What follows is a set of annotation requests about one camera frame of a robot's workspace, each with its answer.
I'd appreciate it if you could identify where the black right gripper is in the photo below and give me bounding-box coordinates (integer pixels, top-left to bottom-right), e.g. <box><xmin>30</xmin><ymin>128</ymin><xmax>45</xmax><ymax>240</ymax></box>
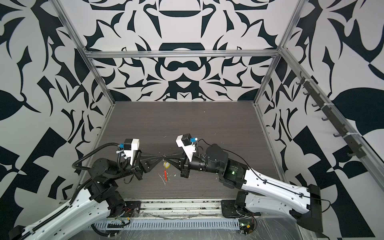
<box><xmin>167</xmin><ymin>149</ymin><xmax>225</xmax><ymax>179</ymax></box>

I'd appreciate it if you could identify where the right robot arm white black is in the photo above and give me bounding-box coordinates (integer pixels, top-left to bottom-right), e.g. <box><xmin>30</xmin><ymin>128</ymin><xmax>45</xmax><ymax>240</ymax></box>
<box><xmin>164</xmin><ymin>144</ymin><xmax>325</xmax><ymax>233</ymax></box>

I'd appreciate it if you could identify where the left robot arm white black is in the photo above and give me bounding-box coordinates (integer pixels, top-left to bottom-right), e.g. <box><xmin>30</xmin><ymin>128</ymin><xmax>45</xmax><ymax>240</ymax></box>
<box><xmin>9</xmin><ymin>139</ymin><xmax>165</xmax><ymax>240</ymax></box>

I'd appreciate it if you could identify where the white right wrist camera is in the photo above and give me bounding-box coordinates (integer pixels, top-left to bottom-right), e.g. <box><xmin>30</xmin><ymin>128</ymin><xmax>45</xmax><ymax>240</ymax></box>
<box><xmin>176</xmin><ymin>134</ymin><xmax>198</xmax><ymax>162</ymax></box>

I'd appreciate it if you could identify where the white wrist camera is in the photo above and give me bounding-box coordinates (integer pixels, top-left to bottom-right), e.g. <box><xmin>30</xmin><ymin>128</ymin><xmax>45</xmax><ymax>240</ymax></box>
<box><xmin>116</xmin><ymin>139</ymin><xmax>140</xmax><ymax>166</ymax></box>
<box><xmin>176</xmin><ymin>134</ymin><xmax>198</xmax><ymax>162</ymax></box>

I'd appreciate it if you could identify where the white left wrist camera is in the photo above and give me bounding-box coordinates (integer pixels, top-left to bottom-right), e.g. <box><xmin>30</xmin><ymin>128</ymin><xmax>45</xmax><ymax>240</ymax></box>
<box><xmin>116</xmin><ymin>139</ymin><xmax>140</xmax><ymax>166</ymax></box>

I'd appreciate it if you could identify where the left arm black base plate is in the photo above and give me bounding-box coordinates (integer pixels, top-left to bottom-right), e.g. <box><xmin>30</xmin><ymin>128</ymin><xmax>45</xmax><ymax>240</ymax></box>
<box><xmin>120</xmin><ymin>200</ymin><xmax>142</xmax><ymax>218</ymax></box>

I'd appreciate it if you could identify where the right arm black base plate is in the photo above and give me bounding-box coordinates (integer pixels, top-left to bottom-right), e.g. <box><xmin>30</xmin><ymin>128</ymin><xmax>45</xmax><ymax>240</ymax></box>
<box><xmin>221</xmin><ymin>200</ymin><xmax>244</xmax><ymax>219</ymax></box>

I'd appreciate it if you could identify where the white slotted cable duct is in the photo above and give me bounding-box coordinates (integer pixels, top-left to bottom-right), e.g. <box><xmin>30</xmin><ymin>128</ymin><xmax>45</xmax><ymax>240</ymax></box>
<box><xmin>95</xmin><ymin>219</ymin><xmax>241</xmax><ymax>231</ymax></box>

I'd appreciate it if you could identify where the aluminium frame crossbar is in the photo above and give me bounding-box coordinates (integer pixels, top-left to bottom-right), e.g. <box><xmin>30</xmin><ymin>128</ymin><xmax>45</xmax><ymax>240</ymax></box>
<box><xmin>85</xmin><ymin>50</ymin><xmax>278</xmax><ymax>59</ymax></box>

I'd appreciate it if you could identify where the black wall hook rail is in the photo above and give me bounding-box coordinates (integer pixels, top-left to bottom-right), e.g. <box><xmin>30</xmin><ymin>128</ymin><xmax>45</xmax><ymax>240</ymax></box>
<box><xmin>297</xmin><ymin>75</ymin><xmax>367</xmax><ymax>159</ymax></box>

